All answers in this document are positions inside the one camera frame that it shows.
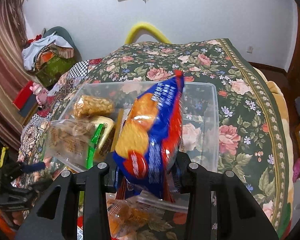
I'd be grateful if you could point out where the clear bag of bread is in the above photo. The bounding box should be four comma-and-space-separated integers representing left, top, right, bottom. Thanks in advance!
43, 116, 115, 172

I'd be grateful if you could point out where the blue potato chip bag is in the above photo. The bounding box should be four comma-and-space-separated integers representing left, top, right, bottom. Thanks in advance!
113, 70, 184, 202

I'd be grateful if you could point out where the orange puffed snack bag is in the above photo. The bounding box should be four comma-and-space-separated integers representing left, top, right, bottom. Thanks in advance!
73, 95, 114, 118

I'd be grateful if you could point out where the patchwork quilt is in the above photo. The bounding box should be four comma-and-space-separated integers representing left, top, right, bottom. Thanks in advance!
17, 59, 102, 162

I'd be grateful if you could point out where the orange biscuit bag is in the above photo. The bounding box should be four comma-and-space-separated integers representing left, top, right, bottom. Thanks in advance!
107, 199, 164, 239

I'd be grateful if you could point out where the clear plastic storage bin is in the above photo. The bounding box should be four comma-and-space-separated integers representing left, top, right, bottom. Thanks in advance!
43, 80, 220, 214

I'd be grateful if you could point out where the floral green bedspread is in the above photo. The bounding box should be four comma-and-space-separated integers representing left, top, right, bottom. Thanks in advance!
12, 38, 294, 240

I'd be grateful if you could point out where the pink plush toy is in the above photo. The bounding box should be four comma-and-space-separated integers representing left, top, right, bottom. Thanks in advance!
30, 82, 49, 106

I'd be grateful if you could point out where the pile of clothes on chair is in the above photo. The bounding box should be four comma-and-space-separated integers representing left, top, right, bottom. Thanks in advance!
21, 26, 81, 88

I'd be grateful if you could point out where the striped brown curtain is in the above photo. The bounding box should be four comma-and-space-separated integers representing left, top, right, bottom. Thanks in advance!
0, 0, 33, 149

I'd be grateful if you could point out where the yellow padded headboard hoop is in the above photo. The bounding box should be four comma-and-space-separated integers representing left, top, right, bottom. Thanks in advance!
125, 22, 171, 44

